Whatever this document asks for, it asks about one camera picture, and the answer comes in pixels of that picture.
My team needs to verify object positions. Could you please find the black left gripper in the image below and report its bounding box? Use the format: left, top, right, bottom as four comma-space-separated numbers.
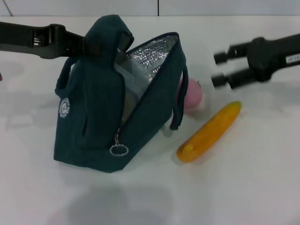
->
0, 21, 104, 59

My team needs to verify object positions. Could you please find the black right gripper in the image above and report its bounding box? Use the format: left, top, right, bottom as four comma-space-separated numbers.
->
211, 34, 300, 90

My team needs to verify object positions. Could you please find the clear food container blue rim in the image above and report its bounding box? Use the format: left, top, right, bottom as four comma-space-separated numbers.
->
116, 49, 150, 122

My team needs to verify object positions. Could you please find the pink toy peach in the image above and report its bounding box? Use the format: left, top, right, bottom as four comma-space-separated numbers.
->
177, 78, 203, 114

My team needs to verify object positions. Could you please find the dark teal insulated lunch bag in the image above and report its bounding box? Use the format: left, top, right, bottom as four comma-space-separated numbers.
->
53, 15, 189, 174

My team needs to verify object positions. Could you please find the yellow toy banana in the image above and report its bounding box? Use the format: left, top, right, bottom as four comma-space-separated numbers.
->
177, 100, 242, 162

